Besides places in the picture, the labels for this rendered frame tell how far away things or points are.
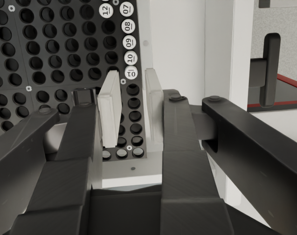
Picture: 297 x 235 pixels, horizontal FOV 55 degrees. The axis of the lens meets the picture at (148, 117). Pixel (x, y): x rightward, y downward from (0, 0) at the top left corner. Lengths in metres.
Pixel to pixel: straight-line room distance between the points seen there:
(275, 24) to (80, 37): 1.11
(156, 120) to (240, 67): 0.14
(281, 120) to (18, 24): 0.41
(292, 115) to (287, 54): 0.87
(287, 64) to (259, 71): 1.08
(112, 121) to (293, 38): 1.25
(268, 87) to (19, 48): 0.24
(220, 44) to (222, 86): 0.04
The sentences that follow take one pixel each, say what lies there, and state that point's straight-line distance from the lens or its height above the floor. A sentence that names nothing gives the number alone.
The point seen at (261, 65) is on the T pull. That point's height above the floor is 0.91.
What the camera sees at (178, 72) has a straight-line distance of 0.35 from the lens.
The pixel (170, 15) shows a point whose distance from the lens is 0.34.
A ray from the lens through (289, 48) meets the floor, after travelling 1.37.
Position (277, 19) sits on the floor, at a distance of 1.33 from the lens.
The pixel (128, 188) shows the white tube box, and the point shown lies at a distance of 0.48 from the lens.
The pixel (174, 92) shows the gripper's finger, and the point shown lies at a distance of 0.17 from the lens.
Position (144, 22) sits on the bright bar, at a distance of 0.33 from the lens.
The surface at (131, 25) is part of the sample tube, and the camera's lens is 0.27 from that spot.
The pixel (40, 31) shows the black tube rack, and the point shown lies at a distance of 0.29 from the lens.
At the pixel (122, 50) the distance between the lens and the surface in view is 0.28.
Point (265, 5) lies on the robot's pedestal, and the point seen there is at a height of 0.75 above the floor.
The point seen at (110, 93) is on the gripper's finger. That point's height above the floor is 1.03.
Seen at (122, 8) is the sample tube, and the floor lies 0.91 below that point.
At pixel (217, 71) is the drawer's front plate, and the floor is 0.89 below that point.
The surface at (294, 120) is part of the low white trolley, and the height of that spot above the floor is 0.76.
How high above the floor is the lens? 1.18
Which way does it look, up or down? 69 degrees down
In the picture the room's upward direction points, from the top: 169 degrees clockwise
